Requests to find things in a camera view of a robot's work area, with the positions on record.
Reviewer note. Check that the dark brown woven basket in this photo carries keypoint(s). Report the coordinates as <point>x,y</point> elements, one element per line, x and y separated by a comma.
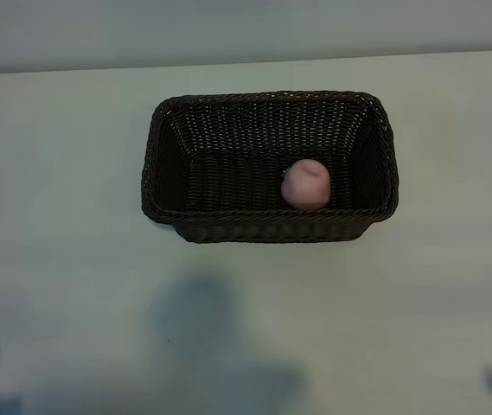
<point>237,186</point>

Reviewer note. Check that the pink peach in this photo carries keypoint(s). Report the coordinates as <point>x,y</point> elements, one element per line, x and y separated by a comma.
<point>306,186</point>

